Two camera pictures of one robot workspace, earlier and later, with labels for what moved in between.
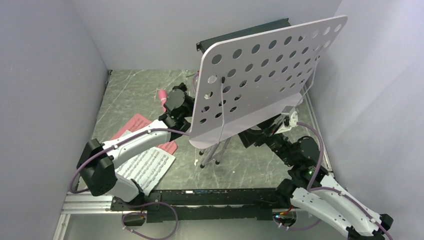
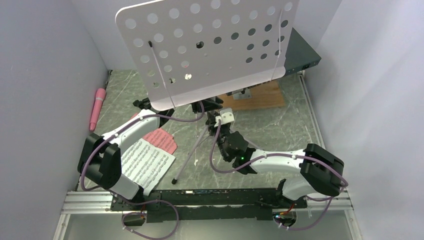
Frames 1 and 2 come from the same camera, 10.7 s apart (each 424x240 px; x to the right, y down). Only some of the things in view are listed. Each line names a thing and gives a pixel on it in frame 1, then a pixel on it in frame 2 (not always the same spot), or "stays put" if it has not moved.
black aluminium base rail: [204, 205] stays put
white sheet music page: [146, 168] stays put
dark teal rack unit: [202, 46] to [300, 56]
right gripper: [259, 135] to [211, 123]
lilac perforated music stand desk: [247, 83] to [185, 50]
